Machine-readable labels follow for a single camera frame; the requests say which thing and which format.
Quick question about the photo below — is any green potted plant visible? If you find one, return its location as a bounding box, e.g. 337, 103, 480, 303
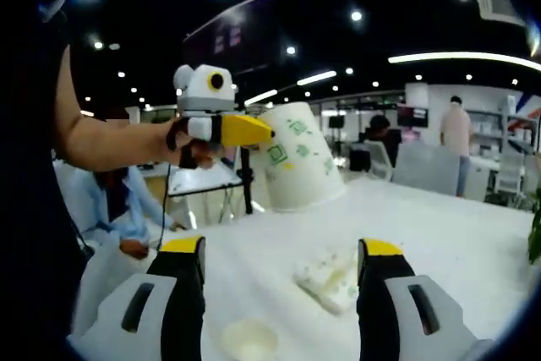
527, 189, 541, 265

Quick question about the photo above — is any curved ceiling light strip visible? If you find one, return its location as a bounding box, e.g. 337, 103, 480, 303
387, 52, 541, 73

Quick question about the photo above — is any person's black shirt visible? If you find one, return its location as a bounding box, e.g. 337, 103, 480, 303
0, 0, 88, 345

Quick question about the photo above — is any pile of paper cups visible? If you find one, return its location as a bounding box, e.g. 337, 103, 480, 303
293, 246, 360, 315

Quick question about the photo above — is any white office chair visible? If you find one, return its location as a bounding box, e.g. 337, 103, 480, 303
365, 139, 394, 180

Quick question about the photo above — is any dark monitor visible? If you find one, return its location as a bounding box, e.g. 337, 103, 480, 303
396, 105, 429, 129

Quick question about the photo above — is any white background desk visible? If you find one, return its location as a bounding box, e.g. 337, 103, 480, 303
167, 164, 246, 198

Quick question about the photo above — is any black cable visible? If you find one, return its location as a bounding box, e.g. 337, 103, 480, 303
156, 164, 172, 253

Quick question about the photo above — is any white table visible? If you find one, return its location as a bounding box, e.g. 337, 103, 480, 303
71, 177, 536, 361

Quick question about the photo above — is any black tripod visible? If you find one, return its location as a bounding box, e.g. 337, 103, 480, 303
236, 145, 255, 215

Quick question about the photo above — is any grey partition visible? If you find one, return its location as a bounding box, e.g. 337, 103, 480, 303
392, 140, 461, 197

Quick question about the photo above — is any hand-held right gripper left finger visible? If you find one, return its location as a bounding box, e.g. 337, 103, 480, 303
67, 236, 208, 361

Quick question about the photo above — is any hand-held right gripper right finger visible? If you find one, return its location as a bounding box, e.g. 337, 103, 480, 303
356, 237, 495, 361

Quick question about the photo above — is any person's left hand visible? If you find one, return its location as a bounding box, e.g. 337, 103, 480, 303
166, 118, 225, 170

